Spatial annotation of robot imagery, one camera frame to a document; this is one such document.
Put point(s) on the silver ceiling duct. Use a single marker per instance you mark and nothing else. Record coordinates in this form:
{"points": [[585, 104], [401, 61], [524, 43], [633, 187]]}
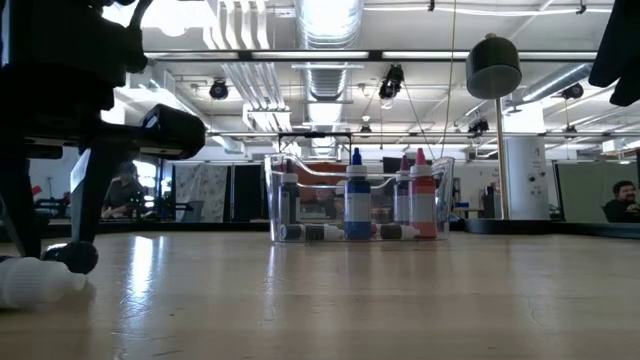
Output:
{"points": [[327, 80]]}

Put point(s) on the small dark dropper bottle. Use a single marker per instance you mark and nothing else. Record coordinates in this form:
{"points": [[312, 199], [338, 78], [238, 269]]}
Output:
{"points": [[392, 231], [40, 282]]}

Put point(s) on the thin black frame bar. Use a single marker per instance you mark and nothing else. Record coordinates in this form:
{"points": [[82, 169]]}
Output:
{"points": [[260, 134]]}

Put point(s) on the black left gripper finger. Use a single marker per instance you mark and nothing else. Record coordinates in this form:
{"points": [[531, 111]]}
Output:
{"points": [[87, 215], [20, 200]]}

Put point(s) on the black cylinder on pole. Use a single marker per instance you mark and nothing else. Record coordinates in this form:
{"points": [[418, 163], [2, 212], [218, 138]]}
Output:
{"points": [[492, 65]]}

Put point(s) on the orange cloth backdrop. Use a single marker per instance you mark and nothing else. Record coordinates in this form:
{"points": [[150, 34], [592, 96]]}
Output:
{"points": [[320, 172]]}

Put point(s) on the thin metal pole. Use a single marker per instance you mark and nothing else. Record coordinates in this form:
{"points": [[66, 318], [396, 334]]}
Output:
{"points": [[501, 150]]}

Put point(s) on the black ceiling spotlight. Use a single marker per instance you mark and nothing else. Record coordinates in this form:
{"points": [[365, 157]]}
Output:
{"points": [[219, 90], [573, 91], [391, 82]]}

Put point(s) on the blue food coloring bottle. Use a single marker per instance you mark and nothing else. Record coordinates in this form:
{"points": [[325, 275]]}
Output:
{"points": [[358, 210]]}

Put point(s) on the patterned white curtain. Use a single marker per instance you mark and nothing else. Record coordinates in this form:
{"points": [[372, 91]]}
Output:
{"points": [[202, 185]]}

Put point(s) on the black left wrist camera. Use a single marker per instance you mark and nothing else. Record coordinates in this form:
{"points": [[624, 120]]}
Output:
{"points": [[175, 130]]}

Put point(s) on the black ceiling fixture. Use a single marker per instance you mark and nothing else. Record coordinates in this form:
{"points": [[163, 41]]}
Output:
{"points": [[479, 127]]}

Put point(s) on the grey chair back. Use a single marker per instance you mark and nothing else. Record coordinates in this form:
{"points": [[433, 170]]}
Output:
{"points": [[195, 210]]}

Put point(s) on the pink food coloring bottle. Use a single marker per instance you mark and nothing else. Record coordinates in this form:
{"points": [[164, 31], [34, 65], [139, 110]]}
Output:
{"points": [[424, 210]]}

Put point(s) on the black monitor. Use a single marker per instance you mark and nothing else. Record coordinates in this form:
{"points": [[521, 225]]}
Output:
{"points": [[390, 165]]}

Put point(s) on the green partition panel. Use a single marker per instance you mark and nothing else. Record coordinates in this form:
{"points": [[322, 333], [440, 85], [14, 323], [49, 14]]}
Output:
{"points": [[580, 195]]}

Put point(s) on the small green dropper bottle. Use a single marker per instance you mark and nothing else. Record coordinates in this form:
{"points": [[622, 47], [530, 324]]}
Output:
{"points": [[320, 232]]}

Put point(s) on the person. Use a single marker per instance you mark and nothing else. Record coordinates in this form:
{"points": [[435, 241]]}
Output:
{"points": [[122, 195], [622, 205]]}

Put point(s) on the grey ceiling duct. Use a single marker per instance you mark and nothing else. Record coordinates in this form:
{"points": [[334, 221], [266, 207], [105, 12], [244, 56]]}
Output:
{"points": [[550, 85]]}

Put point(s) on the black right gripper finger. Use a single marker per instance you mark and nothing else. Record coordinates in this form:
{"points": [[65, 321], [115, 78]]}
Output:
{"points": [[617, 40], [631, 85]]}

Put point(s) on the black table edge rail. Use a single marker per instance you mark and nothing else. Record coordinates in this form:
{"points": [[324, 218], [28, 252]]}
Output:
{"points": [[225, 226]]}

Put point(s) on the black curtain panel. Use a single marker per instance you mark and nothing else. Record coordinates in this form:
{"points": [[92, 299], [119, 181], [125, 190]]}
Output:
{"points": [[247, 195]]}

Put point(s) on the violet food coloring bottle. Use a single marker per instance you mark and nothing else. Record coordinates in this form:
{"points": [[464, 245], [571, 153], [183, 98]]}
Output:
{"points": [[402, 200]]}

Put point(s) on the white cylindrical column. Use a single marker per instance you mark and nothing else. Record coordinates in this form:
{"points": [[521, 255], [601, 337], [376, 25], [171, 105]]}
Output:
{"points": [[527, 190]]}

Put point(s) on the clear plastic bin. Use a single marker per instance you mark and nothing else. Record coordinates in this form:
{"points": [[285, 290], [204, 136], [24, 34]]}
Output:
{"points": [[325, 200]]}

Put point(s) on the black round stand base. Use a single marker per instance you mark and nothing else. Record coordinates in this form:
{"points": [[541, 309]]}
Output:
{"points": [[515, 226]]}

